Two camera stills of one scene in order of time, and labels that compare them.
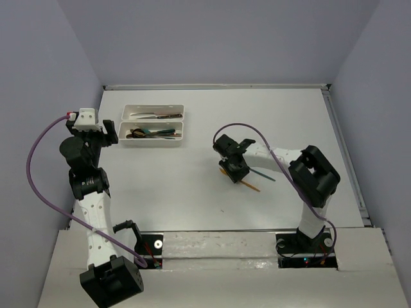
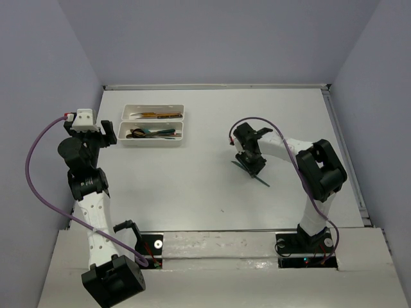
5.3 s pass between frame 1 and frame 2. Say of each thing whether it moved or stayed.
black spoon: stayed
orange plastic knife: moved
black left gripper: stayed
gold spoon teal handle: stayed
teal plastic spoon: stayed
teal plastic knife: moved
